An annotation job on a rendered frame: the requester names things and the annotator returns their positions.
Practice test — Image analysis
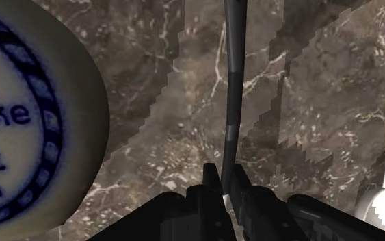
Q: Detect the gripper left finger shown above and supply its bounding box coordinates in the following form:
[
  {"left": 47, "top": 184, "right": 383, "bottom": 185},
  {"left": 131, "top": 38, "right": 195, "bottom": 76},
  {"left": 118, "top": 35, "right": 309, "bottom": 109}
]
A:
[{"left": 85, "top": 162, "right": 237, "bottom": 241}]

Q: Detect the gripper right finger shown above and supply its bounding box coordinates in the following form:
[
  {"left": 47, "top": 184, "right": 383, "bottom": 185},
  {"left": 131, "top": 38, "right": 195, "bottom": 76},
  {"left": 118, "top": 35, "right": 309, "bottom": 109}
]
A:
[{"left": 229, "top": 163, "right": 385, "bottom": 241}]

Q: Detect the black handled kitchen utensil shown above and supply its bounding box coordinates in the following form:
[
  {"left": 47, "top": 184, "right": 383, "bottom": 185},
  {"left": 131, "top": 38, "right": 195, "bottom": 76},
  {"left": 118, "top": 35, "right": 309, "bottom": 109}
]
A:
[{"left": 220, "top": 0, "right": 248, "bottom": 208}]

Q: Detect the white plate with blue rim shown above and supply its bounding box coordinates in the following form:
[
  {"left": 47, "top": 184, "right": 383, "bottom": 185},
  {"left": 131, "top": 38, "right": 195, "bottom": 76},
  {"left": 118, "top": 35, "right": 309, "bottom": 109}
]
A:
[{"left": 0, "top": 0, "right": 110, "bottom": 241}]

